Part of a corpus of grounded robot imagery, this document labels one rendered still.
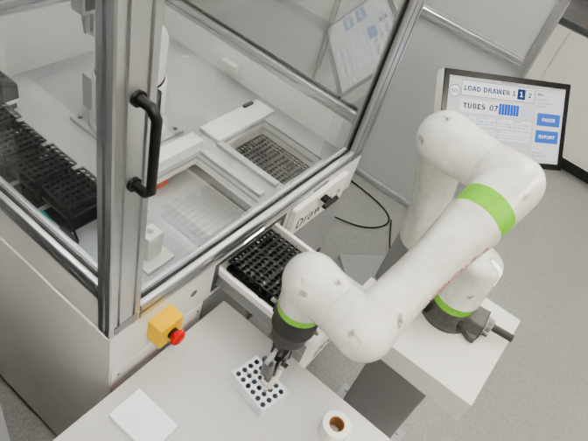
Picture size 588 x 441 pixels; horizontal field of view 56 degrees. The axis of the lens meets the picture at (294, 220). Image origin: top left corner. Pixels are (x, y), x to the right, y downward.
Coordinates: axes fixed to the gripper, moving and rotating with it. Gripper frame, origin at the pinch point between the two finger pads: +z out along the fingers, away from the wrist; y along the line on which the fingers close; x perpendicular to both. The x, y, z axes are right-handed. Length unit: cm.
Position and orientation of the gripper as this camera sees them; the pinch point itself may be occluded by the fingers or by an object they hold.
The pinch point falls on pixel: (271, 374)
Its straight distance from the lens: 130.3
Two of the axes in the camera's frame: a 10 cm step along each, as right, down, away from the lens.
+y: -5.9, 4.6, -6.7
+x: 7.7, 5.6, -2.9
